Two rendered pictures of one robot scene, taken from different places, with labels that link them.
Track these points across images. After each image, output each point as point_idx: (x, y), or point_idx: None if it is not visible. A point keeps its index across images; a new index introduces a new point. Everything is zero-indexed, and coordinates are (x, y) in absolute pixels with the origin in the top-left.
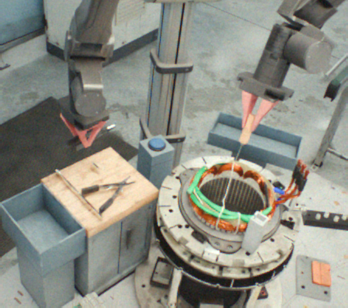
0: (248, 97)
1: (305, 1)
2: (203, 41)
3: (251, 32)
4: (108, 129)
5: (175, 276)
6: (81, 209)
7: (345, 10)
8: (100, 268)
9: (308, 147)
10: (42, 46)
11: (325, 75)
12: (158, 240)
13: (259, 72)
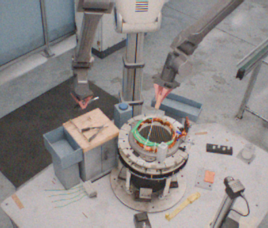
0: (157, 86)
1: (180, 43)
2: (175, 36)
3: None
4: (94, 100)
5: (127, 174)
6: (81, 138)
7: None
8: (91, 168)
9: (235, 106)
10: (74, 41)
11: (236, 64)
12: (118, 155)
13: (162, 74)
